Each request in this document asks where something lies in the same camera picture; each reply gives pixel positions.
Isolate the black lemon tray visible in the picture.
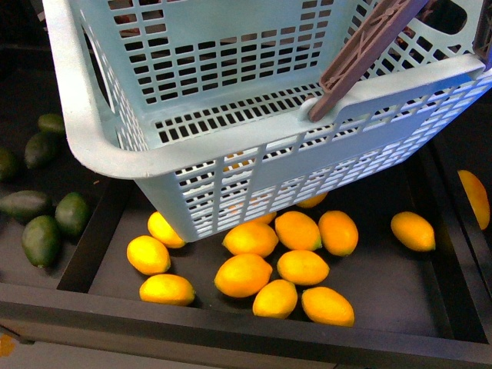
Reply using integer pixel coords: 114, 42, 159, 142
0, 145, 492, 369

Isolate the yellow mango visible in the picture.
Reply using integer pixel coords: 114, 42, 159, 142
457, 169, 490, 231

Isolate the yellow lemon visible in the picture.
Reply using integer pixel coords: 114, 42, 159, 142
139, 274, 195, 306
318, 211, 359, 257
252, 211, 277, 224
126, 235, 171, 276
274, 211, 322, 251
147, 211, 186, 249
252, 279, 298, 319
277, 250, 330, 286
391, 211, 436, 252
214, 254, 273, 298
296, 192, 327, 208
222, 221, 279, 258

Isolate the light blue plastic basket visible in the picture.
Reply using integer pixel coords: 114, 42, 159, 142
43, 1, 491, 241

